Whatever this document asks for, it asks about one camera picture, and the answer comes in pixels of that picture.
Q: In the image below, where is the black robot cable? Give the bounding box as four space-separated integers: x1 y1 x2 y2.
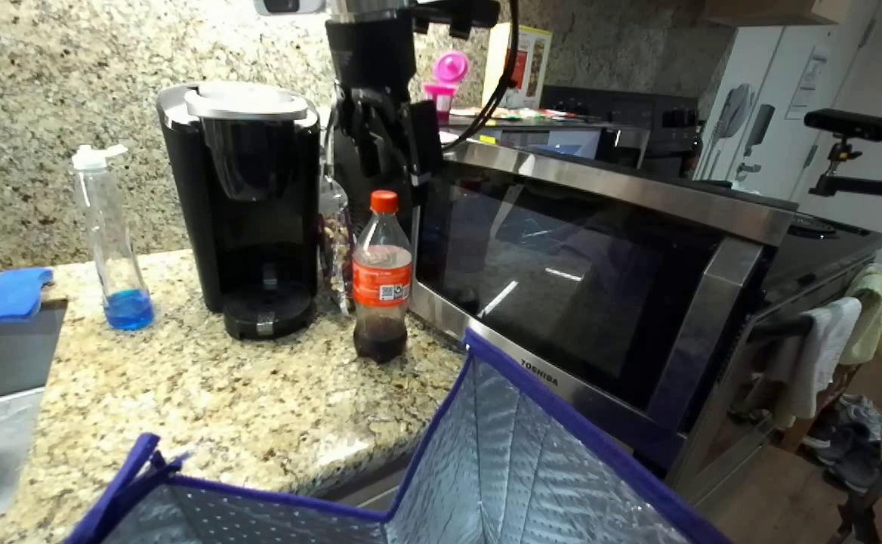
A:
437 0 525 154

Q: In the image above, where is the white hanging towel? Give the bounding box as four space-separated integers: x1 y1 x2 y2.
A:
786 296 863 426

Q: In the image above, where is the black pod coffee maker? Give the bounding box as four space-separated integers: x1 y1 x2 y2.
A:
155 83 327 344

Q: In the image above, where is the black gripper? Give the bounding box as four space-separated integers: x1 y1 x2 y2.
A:
323 17 447 207

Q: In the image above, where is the coke bottle with orange cap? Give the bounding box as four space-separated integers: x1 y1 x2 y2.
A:
349 187 419 367

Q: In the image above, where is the pink plastic bottle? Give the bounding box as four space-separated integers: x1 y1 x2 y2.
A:
424 48 474 124

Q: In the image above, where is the clear glass jar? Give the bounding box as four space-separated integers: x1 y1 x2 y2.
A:
316 176 357 317

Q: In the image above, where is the clear water bottle blue liquid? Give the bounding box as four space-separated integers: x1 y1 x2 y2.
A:
70 142 156 335

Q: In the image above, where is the white red box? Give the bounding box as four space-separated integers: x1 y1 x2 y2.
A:
480 24 555 112

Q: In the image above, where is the black camera on stand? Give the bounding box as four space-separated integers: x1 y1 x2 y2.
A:
800 105 882 204

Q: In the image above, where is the black countertop appliance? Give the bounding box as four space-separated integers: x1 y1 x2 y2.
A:
541 84 706 186

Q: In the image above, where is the purple cloth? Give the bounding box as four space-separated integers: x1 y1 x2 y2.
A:
60 327 736 544

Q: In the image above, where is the black steel microwave oven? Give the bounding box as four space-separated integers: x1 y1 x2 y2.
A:
406 139 882 488

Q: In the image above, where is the blue cloth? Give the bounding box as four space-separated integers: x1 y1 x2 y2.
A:
0 264 59 327

